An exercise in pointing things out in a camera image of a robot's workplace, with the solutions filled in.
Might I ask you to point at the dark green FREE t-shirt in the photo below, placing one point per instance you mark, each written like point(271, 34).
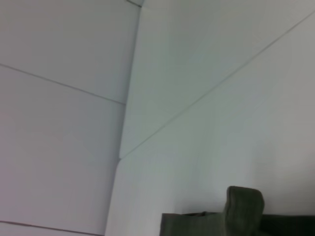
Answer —
point(241, 216)

